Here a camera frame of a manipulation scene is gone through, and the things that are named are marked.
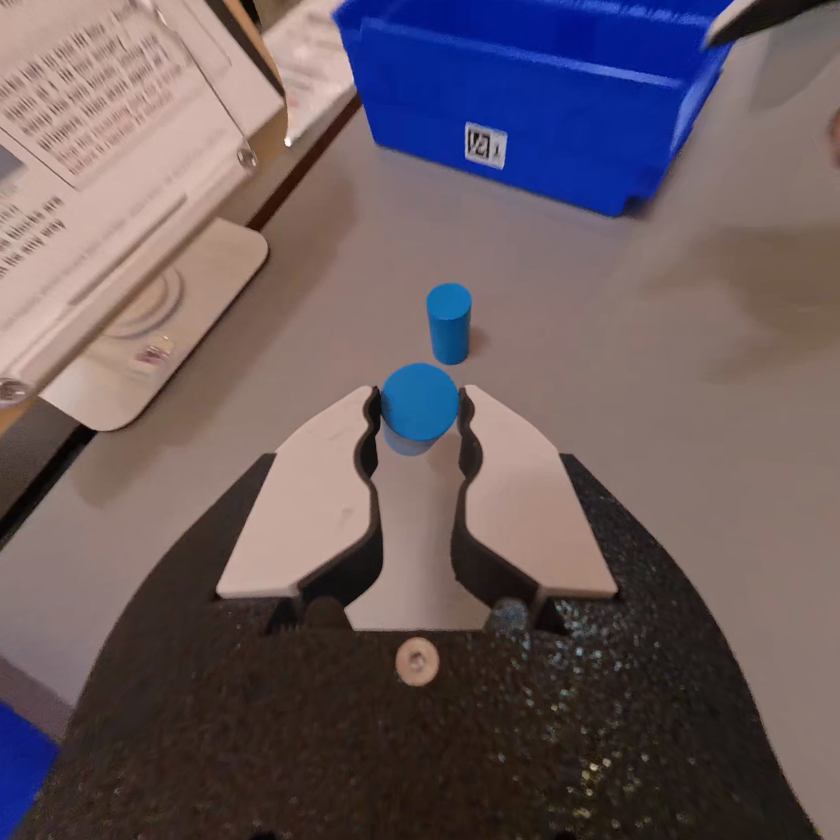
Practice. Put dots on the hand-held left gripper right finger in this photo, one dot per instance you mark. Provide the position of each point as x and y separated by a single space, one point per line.
525 512

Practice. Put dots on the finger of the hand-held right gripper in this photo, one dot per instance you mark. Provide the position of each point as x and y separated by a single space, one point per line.
741 19

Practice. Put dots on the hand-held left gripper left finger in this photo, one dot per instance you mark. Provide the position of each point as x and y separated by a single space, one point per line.
308 512

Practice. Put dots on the blue wooden cylinder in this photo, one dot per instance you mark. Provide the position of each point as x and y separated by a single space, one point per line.
420 400
449 328

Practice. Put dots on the blue plastic bin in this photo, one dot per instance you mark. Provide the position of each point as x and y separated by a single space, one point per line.
558 85
19 774

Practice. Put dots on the white stand base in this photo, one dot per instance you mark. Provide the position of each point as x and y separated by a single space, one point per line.
216 275

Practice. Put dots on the laminated paper sheet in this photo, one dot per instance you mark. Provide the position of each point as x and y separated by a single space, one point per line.
315 65

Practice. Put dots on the printed instruction sheet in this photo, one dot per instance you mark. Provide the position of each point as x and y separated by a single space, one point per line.
98 98

